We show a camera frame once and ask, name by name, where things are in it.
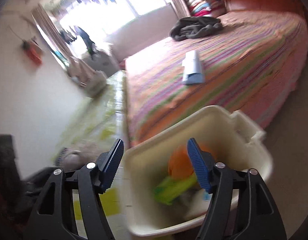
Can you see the orange peel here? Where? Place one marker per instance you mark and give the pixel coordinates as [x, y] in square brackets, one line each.
[179, 165]

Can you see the white storage box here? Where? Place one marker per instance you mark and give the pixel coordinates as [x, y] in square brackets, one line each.
[95, 86]

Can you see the grey crumpled blanket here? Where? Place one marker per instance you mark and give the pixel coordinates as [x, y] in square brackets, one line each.
[195, 27]

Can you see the orange cloth on hook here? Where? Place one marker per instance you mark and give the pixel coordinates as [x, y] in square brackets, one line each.
[33, 51]

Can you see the brown patterned bottle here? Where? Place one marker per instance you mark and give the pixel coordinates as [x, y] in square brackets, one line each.
[71, 160]

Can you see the checkered plastic tablecloth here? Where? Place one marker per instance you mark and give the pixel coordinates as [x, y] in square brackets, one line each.
[97, 123]

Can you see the pink curtain left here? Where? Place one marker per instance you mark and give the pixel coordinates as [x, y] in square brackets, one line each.
[47, 26]

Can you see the black hanging garment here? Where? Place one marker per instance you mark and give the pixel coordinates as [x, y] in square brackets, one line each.
[90, 45]

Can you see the white trash bin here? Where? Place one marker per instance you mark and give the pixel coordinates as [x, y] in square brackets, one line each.
[232, 138]

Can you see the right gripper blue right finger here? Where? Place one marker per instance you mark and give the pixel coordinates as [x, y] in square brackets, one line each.
[203, 163]

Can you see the white washing machine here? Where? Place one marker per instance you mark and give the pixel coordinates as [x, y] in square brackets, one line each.
[101, 61]

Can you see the green snack bag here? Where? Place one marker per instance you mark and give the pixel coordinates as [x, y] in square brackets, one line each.
[169, 189]

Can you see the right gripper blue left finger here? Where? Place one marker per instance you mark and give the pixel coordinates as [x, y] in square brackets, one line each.
[108, 163]

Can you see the striped bed sheet mattress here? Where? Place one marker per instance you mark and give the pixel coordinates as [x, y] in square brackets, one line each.
[251, 65]

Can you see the white blue medicine box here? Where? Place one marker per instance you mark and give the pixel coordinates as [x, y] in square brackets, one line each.
[192, 73]

